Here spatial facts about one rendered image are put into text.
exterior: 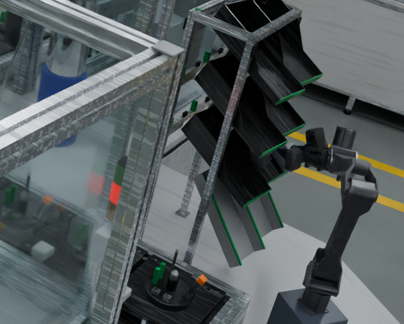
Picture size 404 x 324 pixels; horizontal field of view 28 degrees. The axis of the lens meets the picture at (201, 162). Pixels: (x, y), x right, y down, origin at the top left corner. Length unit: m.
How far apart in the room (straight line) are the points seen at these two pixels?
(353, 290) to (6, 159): 2.04
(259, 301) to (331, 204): 2.42
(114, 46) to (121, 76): 0.12
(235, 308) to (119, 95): 1.46
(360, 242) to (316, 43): 1.83
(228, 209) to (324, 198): 2.51
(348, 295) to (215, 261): 0.43
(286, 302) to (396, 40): 3.84
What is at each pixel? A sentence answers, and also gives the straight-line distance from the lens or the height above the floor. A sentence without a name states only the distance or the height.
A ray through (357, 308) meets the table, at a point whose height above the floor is 0.86.
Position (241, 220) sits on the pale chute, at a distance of 2.39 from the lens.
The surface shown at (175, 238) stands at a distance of 2.59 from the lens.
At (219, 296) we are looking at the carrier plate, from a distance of 2.23.
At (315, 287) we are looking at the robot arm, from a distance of 2.10.
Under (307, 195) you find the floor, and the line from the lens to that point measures 4.81.
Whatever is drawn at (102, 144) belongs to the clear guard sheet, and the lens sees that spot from 0.87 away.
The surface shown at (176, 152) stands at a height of 0.79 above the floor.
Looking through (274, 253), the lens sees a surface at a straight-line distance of 2.66.
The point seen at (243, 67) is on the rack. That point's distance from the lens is 2.06.
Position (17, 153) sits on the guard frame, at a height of 1.97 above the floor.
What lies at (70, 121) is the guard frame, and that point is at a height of 1.98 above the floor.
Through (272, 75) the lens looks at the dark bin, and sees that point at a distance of 2.14.
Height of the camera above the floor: 2.34
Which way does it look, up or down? 29 degrees down
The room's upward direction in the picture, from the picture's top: 16 degrees clockwise
